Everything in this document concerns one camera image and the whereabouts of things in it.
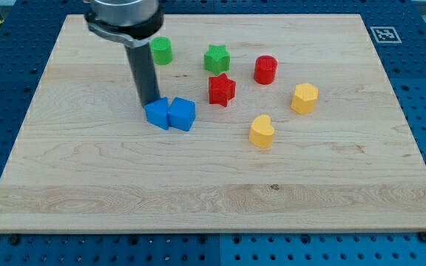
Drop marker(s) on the white fiducial marker tag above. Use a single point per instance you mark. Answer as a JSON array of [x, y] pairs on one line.
[[385, 35]]

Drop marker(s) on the blue triangle block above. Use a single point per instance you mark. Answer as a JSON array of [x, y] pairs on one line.
[[156, 113]]

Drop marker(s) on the green cylinder block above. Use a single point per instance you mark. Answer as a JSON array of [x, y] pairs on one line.
[[161, 50]]

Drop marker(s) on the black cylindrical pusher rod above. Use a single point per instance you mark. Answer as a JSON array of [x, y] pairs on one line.
[[143, 73]]

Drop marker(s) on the green star block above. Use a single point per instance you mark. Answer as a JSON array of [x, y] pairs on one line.
[[216, 59]]

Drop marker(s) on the yellow hexagon block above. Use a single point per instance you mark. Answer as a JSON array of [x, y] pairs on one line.
[[305, 98]]

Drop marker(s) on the blue perforated table base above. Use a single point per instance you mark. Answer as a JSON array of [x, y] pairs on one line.
[[27, 37]]

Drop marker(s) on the red cylinder block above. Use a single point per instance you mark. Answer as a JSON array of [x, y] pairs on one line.
[[265, 69]]

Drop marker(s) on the wooden board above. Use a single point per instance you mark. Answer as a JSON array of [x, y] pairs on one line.
[[87, 161]]

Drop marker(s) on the blue cube block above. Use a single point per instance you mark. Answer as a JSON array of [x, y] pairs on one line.
[[181, 114]]

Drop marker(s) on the yellow heart block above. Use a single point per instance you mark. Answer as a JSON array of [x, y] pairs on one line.
[[261, 131]]

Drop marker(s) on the red star block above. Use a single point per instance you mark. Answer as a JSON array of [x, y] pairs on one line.
[[221, 89]]

